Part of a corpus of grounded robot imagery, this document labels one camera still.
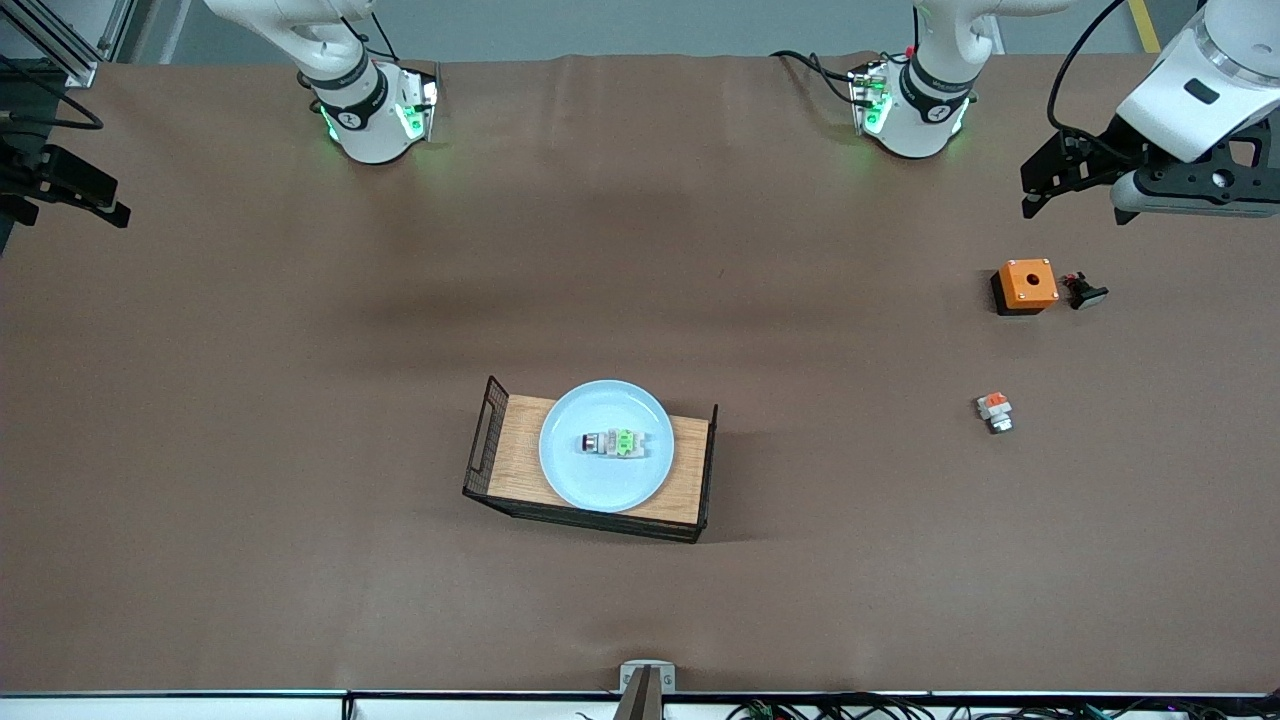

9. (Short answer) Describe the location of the push button with green block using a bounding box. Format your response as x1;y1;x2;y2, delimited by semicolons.
580;428;649;461

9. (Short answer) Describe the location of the light blue round plate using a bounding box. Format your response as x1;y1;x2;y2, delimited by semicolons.
538;379;676;514

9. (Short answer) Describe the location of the black push button clear cap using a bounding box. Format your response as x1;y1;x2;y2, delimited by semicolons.
1060;270;1110;311

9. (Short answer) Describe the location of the orange box with round hole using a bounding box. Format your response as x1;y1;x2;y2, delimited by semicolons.
990;258;1060;317

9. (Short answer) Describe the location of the brown table cover sheet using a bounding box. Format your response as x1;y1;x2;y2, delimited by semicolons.
0;52;1280;696

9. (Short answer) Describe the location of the aluminium frame profile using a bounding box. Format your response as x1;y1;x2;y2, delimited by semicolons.
0;0;136;89

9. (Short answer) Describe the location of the black base cable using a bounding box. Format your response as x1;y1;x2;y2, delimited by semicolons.
770;48;861;106

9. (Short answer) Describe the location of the wooden tray black wire frame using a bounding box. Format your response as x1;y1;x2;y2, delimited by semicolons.
462;375;720;545

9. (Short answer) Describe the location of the black cable bundle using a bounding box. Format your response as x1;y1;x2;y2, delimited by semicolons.
725;693;1280;720

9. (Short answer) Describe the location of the grey metal bracket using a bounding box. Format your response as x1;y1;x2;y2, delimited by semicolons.
619;660;677;693

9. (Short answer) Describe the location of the dark camera pole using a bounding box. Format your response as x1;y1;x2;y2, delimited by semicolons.
612;667;663;720

